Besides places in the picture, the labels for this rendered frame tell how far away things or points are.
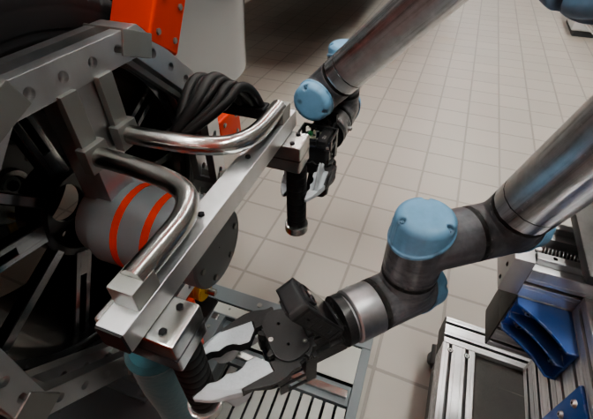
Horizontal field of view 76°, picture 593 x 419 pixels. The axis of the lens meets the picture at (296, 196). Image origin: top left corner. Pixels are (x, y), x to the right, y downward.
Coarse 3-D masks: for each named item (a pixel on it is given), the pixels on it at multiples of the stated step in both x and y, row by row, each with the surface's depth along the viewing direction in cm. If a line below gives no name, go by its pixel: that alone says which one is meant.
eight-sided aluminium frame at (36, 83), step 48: (48, 48) 44; (96, 48) 45; (144, 48) 52; (0, 96) 36; (48, 96) 41; (0, 144) 37; (192, 288) 82; (0, 384) 44; (48, 384) 51; (96, 384) 59
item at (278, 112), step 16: (96, 80) 46; (112, 80) 48; (112, 96) 48; (112, 112) 49; (272, 112) 54; (288, 112) 58; (112, 128) 49; (128, 128) 50; (144, 128) 50; (256, 128) 51; (272, 128) 53; (128, 144) 52; (144, 144) 50; (160, 144) 49; (176, 144) 49; (192, 144) 48; (208, 144) 48; (224, 144) 48; (240, 144) 49; (256, 144) 51
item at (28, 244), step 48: (144, 96) 69; (48, 144) 53; (0, 192) 49; (48, 192) 55; (0, 240) 52; (48, 240) 57; (48, 288) 78; (96, 288) 78; (0, 336) 54; (48, 336) 65; (96, 336) 69
